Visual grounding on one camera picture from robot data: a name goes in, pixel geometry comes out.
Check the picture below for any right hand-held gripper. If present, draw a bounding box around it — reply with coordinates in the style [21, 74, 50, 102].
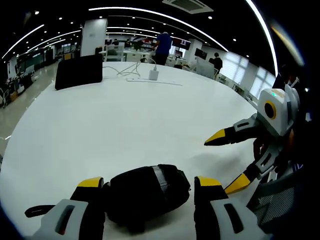
[204, 83, 301, 195]

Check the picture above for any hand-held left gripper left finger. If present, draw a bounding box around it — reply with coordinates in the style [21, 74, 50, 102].
[32, 176, 105, 240]

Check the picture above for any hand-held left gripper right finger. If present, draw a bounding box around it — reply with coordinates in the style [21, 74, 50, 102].
[194, 175, 273, 240]

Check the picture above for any black tape measure with strap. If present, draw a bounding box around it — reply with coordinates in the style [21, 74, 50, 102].
[24, 164, 192, 235]

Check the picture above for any grey mesh office chair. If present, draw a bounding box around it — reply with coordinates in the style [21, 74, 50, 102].
[246, 171, 310, 227]

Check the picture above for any person's body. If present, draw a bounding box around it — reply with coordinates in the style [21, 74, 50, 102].
[274, 63, 320, 181]

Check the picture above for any black rectangular case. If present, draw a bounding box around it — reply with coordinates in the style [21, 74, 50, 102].
[54, 53, 104, 91]

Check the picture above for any dark wall monitor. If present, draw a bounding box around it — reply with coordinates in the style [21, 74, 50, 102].
[194, 47, 209, 61]

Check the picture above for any white cable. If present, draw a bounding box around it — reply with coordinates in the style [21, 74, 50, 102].
[115, 58, 158, 77]

